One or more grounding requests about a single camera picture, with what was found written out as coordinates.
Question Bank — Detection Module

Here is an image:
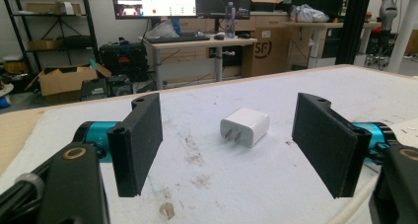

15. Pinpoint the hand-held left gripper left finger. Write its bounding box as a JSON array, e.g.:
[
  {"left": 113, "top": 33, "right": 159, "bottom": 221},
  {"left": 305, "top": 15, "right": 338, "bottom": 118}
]
[{"left": 72, "top": 92, "right": 164, "bottom": 198}]

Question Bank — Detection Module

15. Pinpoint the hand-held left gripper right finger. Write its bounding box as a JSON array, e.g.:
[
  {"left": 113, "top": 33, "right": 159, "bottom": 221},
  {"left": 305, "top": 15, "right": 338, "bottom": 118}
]
[{"left": 291, "top": 92, "right": 395, "bottom": 199}]

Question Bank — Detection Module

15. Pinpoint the white power adapter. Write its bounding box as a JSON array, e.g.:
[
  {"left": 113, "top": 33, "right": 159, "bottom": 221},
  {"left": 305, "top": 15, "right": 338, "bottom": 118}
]
[{"left": 219, "top": 107, "right": 271, "bottom": 149}]

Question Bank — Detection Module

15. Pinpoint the black equipment case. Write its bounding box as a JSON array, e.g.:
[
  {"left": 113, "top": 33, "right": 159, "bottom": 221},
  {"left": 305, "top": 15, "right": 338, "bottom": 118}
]
[{"left": 99, "top": 39, "right": 150, "bottom": 83}]

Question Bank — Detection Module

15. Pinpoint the wooden desk with metal legs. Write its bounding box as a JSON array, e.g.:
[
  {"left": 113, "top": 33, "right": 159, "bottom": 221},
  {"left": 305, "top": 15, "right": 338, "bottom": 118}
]
[{"left": 141, "top": 36, "right": 258, "bottom": 90}]

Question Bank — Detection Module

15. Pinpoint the large printed cardboard box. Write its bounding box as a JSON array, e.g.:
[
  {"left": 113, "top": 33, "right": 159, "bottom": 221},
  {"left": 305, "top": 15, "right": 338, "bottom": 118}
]
[{"left": 242, "top": 26, "right": 294, "bottom": 78}]

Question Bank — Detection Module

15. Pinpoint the black keyboard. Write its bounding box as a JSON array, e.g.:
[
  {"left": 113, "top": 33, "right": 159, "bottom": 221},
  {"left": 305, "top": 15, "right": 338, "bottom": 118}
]
[{"left": 146, "top": 35, "right": 211, "bottom": 44}]

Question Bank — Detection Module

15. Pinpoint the long wooden desk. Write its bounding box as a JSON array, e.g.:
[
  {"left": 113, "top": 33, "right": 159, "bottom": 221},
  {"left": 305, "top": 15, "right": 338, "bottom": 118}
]
[{"left": 285, "top": 20, "right": 383, "bottom": 69}]

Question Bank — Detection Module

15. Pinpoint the white plastic bag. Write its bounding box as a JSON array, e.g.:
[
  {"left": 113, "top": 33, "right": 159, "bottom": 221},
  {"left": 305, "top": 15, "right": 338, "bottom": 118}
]
[{"left": 289, "top": 4, "right": 330, "bottom": 24}]

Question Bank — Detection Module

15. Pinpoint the black metal shelf rack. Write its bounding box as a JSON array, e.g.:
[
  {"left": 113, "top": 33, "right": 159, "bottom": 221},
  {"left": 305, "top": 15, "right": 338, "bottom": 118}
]
[{"left": 0, "top": 0, "right": 101, "bottom": 74}]

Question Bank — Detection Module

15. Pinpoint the plastic water bottle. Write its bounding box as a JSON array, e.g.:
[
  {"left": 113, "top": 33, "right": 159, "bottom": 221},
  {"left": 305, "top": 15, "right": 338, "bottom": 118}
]
[{"left": 225, "top": 1, "right": 237, "bottom": 39}]

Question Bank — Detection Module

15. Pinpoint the small open cardboard box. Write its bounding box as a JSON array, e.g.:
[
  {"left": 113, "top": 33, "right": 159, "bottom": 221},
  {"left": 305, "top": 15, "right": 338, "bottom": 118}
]
[{"left": 250, "top": 0, "right": 284, "bottom": 13}]

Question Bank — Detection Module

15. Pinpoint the dark computer monitor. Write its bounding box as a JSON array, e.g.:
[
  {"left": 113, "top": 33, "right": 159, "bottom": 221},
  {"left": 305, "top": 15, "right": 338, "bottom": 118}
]
[{"left": 195, "top": 0, "right": 253, "bottom": 20}]

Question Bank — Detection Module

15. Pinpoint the black aluminium frame post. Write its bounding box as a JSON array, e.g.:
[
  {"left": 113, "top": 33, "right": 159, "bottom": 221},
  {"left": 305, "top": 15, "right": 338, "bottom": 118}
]
[{"left": 335, "top": 0, "right": 375, "bottom": 66}]

